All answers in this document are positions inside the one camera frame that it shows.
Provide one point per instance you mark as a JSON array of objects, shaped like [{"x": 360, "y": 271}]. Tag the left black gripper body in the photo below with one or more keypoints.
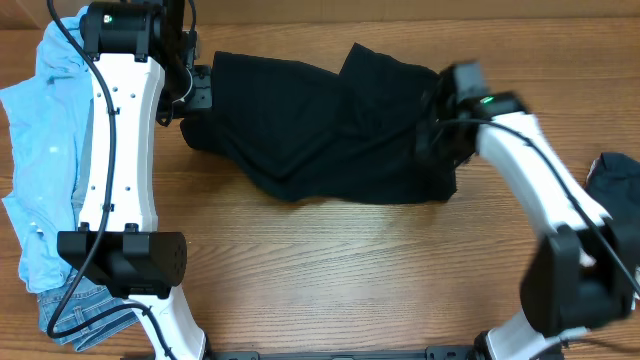
[{"x": 201, "y": 97}]

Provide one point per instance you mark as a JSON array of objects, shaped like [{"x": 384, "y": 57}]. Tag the black t-shirt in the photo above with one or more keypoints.
[{"x": 299, "y": 131}]

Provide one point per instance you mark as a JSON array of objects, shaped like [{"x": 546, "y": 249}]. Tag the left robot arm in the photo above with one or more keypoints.
[{"x": 142, "y": 59}]

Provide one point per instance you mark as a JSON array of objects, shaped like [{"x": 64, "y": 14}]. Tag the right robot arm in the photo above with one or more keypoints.
[{"x": 582, "y": 276}]

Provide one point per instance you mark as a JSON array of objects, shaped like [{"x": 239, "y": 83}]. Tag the light blue shirt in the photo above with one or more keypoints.
[{"x": 48, "y": 116}]

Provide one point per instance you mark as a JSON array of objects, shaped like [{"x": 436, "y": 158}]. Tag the blue denim jeans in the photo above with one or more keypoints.
[{"x": 88, "y": 299}]

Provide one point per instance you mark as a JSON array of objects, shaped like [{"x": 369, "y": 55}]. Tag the folded dark garment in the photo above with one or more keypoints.
[{"x": 613, "y": 181}]

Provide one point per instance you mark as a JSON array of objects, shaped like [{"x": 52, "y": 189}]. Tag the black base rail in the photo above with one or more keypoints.
[{"x": 350, "y": 354}]

